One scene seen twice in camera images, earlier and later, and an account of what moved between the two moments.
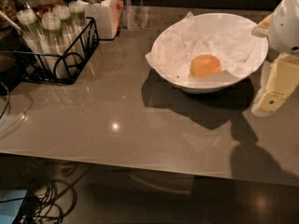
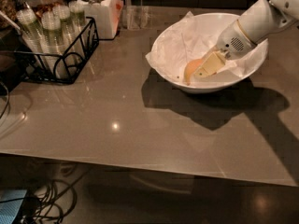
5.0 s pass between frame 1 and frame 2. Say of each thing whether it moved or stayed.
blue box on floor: stayed
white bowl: stayed
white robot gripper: moved
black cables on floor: stayed
